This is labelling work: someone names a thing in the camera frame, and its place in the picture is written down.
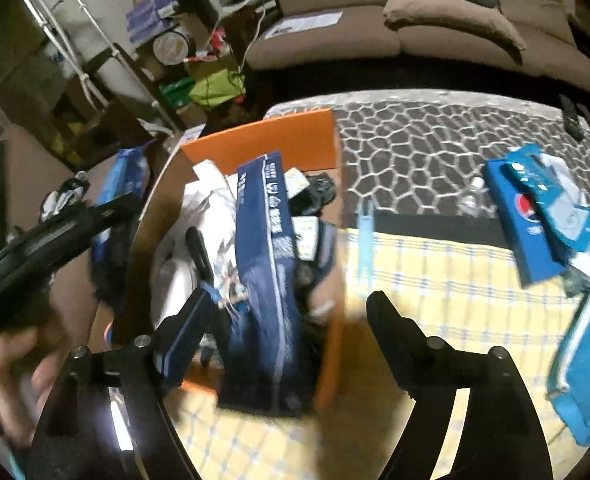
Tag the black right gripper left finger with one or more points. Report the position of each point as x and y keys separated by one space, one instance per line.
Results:
x=105 y=416

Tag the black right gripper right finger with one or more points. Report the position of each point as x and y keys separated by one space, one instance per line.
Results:
x=501 y=438

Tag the blue wrapper packet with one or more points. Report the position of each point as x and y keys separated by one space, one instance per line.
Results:
x=110 y=250

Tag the dark blue snack bag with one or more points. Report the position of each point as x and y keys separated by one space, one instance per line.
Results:
x=263 y=372

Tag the small clear plastic bottle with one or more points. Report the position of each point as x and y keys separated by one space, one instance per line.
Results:
x=469 y=200

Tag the person's hand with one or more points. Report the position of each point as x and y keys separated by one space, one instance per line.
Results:
x=30 y=360

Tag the cyan mesh pouch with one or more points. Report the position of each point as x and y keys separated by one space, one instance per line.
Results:
x=568 y=385

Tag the brown armchair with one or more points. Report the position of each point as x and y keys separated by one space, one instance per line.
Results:
x=32 y=172

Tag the blue Pepsi box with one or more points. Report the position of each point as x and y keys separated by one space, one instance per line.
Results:
x=521 y=225

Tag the light blue opened packet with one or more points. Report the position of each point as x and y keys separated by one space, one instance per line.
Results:
x=547 y=183

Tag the orange cardboard box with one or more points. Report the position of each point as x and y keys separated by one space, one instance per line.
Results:
x=220 y=250

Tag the round tin can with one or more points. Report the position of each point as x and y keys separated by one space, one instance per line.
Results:
x=172 y=48

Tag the green plastic bag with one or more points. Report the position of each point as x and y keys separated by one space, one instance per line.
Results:
x=218 y=88

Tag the white metal rack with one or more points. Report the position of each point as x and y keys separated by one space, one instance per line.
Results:
x=77 y=30

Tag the black remote control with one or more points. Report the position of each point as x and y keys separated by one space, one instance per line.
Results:
x=570 y=118

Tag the brown sofa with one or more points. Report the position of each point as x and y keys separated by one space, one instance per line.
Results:
x=320 y=45

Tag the brown cushion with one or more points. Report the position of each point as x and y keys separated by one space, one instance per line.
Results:
x=461 y=15

